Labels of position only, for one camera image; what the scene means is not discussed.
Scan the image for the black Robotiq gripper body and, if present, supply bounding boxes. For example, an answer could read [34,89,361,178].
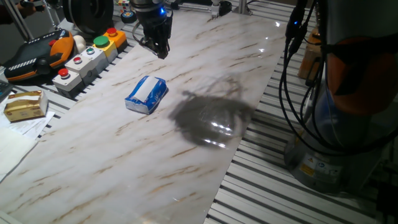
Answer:
[136,7,174,46]

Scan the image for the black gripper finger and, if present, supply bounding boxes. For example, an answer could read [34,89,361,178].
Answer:
[149,39,167,60]
[162,37,171,58]

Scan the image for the bare person hand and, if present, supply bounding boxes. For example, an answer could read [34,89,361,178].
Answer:
[17,1,40,18]

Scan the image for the round black blue puck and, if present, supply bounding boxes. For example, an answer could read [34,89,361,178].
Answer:
[120,11,137,24]

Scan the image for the colourful Rubik's cube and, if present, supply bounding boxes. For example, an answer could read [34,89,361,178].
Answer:
[117,0,131,13]

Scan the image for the orange box red button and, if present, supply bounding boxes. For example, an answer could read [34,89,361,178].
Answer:
[102,27,128,54]

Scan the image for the blue plastic tissue pack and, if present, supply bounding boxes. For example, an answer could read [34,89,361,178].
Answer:
[124,75,169,115]

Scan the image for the yellow box green button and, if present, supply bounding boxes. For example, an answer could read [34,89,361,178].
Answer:
[92,35,119,63]

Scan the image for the white plastic fitting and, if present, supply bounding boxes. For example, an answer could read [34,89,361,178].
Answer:
[210,0,222,19]

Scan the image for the black filament spool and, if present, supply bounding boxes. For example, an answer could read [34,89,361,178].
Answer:
[62,0,114,35]

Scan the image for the grey box two small buttons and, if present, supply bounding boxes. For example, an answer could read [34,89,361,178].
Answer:
[64,46,109,86]

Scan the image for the white egg shaped object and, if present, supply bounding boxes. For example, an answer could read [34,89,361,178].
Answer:
[73,34,86,54]

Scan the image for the grey box red button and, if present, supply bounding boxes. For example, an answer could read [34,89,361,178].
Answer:
[52,68,84,100]

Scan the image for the orange black teach pendant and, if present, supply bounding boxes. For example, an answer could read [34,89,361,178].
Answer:
[2,28,75,83]

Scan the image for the grey metal strut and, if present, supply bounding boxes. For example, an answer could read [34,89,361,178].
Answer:
[2,0,34,41]

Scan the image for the white printed paper sheets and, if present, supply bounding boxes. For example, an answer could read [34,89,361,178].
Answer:
[0,93,56,139]

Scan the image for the black computer keyboard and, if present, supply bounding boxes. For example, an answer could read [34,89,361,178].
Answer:
[0,80,13,102]

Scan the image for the plain white paper sheet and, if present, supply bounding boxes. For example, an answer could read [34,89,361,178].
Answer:
[0,127,38,183]

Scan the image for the aluminium upright post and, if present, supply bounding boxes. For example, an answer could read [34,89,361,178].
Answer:
[233,0,252,16]

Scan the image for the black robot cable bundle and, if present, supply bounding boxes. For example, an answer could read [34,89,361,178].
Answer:
[279,0,398,156]

